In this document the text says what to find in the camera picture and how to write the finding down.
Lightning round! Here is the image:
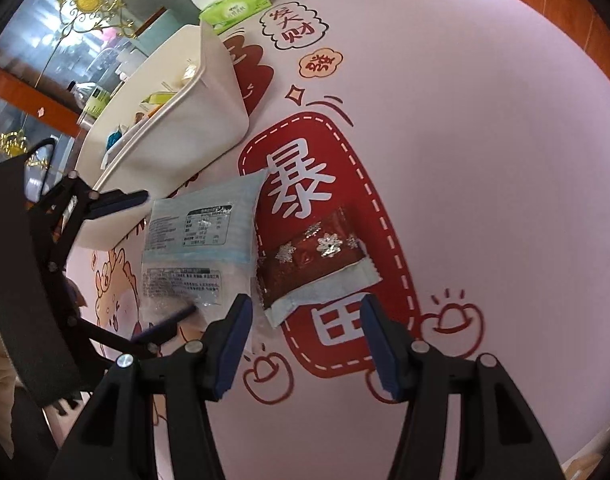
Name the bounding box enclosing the blue-white striped snack packet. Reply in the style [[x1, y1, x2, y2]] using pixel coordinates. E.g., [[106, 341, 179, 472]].
[[139, 169, 272, 332]]

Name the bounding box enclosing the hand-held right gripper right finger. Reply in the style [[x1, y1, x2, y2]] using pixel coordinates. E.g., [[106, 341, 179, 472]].
[[359, 293, 567, 480]]

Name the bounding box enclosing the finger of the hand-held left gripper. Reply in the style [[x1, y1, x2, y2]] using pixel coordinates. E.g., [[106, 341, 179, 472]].
[[49, 262, 197, 358], [31, 171, 152, 272]]

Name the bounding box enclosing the yellow-green snack packet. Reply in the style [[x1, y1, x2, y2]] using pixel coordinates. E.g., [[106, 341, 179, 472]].
[[139, 87, 178, 113]]

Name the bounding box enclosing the green tissue pack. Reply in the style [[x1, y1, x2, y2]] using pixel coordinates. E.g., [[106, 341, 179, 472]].
[[188, 0, 272, 36]]

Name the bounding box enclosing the pink printed tablecloth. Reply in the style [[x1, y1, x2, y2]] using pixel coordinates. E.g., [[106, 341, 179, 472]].
[[65, 0, 610, 480]]

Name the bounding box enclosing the glass bottle green label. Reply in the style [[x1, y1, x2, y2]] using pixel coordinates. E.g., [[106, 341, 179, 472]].
[[82, 85, 112, 117]]

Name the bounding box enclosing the white plastic storage box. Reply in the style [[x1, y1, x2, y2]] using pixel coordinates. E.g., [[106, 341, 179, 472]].
[[76, 22, 252, 252]]

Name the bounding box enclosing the red snowflake snack packet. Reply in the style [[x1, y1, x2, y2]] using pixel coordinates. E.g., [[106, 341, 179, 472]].
[[252, 206, 383, 330]]

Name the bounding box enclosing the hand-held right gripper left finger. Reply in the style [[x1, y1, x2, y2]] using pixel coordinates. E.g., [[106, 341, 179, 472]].
[[47, 293, 254, 480]]

